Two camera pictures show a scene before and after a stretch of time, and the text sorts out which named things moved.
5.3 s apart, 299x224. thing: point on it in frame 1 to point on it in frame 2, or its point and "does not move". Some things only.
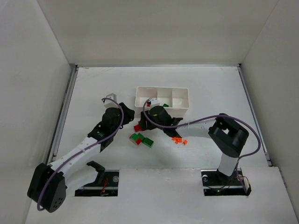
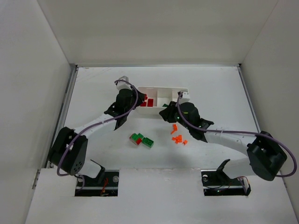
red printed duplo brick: x=138 y=141 does not move
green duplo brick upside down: x=147 y=142 does not move
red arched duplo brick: x=145 y=125 to x=150 y=102
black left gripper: x=127 y=113 to x=139 y=96
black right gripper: x=145 y=121 to x=168 y=113
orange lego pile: x=179 y=139 does not move
